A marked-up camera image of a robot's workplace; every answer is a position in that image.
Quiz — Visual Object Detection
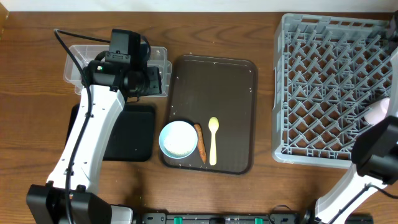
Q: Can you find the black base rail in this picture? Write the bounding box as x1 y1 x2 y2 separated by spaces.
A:
132 213 310 224

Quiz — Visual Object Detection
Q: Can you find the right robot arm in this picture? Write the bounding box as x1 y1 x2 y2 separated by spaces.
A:
302 49 397 224

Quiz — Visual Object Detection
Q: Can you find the black cable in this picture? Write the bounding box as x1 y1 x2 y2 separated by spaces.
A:
53 28 113 224
329 183 398 224

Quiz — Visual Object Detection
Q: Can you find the black plastic bin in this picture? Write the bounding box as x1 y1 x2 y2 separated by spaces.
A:
82 104 155 162

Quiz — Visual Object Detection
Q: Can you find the white pink cup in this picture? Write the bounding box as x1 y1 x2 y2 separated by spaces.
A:
364 97 390 125

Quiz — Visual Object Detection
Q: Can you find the dark brown serving tray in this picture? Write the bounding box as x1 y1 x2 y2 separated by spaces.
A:
160 55 257 175

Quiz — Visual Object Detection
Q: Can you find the grey dishwasher rack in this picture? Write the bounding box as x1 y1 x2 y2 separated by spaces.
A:
272 13 394 169

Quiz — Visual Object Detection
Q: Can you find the light blue rice bowl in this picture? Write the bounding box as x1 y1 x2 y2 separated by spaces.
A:
159 121 198 159

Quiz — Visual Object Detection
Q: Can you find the right black cable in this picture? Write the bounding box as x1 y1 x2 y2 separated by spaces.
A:
329 183 398 224

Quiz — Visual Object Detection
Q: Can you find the orange carrot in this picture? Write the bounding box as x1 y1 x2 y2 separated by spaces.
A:
194 124 207 164

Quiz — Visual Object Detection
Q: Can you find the pale yellow spoon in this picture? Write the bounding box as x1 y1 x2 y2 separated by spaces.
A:
208 117 219 166

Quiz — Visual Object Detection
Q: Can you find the left black cable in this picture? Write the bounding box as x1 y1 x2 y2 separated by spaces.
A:
53 28 113 224

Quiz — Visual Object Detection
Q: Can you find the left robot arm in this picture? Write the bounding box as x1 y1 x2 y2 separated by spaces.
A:
26 29 162 223

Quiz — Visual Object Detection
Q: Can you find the clear plastic bin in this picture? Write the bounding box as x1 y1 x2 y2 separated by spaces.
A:
63 45 172 97

